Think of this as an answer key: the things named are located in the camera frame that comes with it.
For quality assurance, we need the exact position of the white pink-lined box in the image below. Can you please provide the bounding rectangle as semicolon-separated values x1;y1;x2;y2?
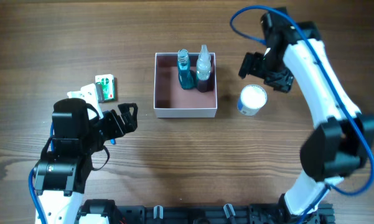
154;52;218;118

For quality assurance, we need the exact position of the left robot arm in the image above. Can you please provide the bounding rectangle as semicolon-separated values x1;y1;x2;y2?
29;98;138;223

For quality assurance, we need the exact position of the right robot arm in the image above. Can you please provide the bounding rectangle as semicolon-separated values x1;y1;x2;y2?
239;6;374;222

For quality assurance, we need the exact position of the teal mouthwash bottle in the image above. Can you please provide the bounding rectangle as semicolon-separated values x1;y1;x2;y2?
177;49;195;90

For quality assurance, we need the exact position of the green soap box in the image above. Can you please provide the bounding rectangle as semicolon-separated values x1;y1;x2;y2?
95;74;116;101

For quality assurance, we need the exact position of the clear spray bottle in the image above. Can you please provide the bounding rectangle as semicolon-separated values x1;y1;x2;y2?
196;45;212;93

